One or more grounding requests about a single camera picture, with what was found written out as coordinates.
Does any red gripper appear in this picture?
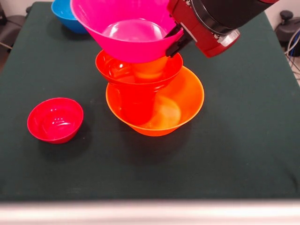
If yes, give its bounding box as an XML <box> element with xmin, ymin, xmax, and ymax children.
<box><xmin>163</xmin><ymin>0</ymin><xmax>241</xmax><ymax>59</ymax></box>

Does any orange plastic cup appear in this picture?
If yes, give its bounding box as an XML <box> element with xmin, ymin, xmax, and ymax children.
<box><xmin>132</xmin><ymin>56</ymin><xmax>169</xmax><ymax>82</ymax></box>

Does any large pink bowl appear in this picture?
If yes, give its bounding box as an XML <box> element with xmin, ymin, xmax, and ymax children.
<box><xmin>70</xmin><ymin>0</ymin><xmax>184</xmax><ymax>63</ymax></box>

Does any red-orange plastic bowl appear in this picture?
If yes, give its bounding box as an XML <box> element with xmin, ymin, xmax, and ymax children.
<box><xmin>95</xmin><ymin>49</ymin><xmax>184</xmax><ymax>94</ymax></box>

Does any red-orange plastic cup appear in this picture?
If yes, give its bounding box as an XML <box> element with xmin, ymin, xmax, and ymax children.
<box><xmin>120</xmin><ymin>90</ymin><xmax>156</xmax><ymax>126</ymax></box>

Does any large orange bowl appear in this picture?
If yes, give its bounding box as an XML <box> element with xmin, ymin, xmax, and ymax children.
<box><xmin>105</xmin><ymin>66</ymin><xmax>205</xmax><ymax>137</ymax></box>

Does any large blue bowl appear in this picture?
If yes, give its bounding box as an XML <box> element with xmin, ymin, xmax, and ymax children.
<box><xmin>51</xmin><ymin>0</ymin><xmax>89</xmax><ymax>35</ymax></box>

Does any dark green tablecloth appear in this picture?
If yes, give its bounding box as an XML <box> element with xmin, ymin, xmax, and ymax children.
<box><xmin>0</xmin><ymin>1</ymin><xmax>300</xmax><ymax>202</ymax></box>

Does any small crimson bowl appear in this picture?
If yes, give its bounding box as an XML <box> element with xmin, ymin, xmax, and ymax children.
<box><xmin>27</xmin><ymin>97</ymin><xmax>84</xmax><ymax>144</ymax></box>

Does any tangle of cables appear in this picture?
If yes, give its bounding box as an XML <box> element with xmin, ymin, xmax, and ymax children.
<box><xmin>285</xmin><ymin>28</ymin><xmax>300</xmax><ymax>79</ymax></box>

